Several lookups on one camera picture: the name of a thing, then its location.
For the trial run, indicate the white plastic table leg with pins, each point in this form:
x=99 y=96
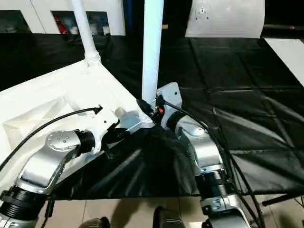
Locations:
x=83 y=28
x=153 y=47

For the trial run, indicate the white plastic table top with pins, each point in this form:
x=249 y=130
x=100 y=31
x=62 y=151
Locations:
x=47 y=99

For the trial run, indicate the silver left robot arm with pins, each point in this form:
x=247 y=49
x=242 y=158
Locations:
x=42 y=166

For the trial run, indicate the small yellow label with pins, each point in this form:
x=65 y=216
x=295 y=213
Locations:
x=165 y=26

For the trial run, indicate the dark left robot foot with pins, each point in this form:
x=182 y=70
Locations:
x=94 y=223

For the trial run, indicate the dark robot foot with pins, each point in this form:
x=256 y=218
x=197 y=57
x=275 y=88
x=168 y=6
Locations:
x=94 y=223
x=168 y=218

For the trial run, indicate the black work mat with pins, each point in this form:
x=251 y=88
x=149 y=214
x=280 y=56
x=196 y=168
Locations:
x=247 y=95

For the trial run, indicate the black cabinet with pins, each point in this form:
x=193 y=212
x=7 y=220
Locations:
x=175 y=16

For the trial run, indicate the dark right robot foot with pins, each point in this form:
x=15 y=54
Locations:
x=168 y=218

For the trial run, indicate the small bottles on shelf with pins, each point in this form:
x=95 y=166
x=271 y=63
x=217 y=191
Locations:
x=66 y=26

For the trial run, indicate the white plastic bag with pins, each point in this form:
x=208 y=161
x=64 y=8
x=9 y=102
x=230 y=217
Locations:
x=225 y=19

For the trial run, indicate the white flat sheet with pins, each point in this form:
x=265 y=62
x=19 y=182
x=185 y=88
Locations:
x=289 y=57

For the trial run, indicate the white cabinet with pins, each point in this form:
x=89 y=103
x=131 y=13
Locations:
x=33 y=12

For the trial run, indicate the black rod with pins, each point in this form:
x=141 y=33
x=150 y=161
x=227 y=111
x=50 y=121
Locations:
x=284 y=199

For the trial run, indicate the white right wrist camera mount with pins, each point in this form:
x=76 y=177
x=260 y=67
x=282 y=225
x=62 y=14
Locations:
x=170 y=97

